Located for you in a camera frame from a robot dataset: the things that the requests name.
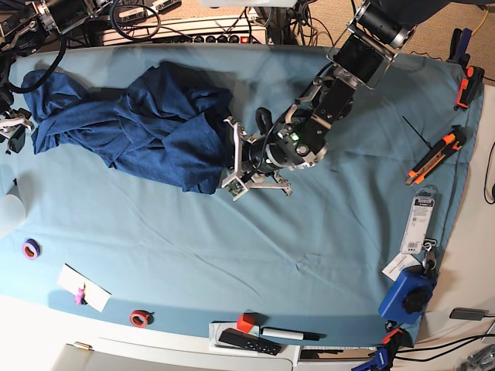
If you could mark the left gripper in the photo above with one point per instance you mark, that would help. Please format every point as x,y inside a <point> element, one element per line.
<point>264,157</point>

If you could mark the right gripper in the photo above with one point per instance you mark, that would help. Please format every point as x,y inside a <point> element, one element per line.
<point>15,123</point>

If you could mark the dark blue t-shirt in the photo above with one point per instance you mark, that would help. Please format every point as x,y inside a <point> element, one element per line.
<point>166,126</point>

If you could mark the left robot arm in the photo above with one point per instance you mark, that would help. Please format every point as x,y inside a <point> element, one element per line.
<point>297,139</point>

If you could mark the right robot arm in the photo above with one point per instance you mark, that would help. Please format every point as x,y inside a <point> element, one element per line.
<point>24,33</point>

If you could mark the purple tape roll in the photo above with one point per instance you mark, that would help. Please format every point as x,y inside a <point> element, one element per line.
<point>31,249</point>

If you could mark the light blue table cloth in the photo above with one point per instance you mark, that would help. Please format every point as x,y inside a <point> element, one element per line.
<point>311,261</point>

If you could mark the white power strip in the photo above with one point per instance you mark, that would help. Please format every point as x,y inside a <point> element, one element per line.
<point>218,29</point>

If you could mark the white paper card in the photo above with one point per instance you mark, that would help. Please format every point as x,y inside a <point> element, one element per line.
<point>70,280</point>

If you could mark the black zip tie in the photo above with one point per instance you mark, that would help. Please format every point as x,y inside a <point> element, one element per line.
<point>416,131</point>

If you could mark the clear blister retail package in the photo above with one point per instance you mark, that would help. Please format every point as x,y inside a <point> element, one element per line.
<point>419,217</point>

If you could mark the red cube block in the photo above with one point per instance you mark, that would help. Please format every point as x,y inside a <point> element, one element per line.
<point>245,323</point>

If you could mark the small pink toy figure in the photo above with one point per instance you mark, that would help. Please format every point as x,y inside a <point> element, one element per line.
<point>79,298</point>

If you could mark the white label card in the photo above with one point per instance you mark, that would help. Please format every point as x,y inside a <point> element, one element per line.
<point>398,264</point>

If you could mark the white black marker pen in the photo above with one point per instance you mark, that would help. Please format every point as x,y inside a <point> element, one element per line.
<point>289,334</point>

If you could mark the black remote control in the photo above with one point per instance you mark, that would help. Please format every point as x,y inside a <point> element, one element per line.
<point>245,341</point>

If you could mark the orange black utility knife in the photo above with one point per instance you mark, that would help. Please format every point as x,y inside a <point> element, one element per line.
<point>447,146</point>

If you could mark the blue box with knob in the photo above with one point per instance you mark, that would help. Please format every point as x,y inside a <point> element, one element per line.
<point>409,295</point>

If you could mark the red tape roll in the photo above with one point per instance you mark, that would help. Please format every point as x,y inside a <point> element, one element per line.
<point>141,318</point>

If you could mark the blue black clamp bottom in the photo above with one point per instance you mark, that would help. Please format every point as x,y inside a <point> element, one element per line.
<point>383,357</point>

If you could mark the blue black clamp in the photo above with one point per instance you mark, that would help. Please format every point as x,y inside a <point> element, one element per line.
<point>458,47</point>
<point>383,357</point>

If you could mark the blue black clamp top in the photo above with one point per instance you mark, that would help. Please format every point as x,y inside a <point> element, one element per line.
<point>458,47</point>

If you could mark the black phone device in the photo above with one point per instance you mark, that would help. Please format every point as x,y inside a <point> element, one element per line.
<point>467,314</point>

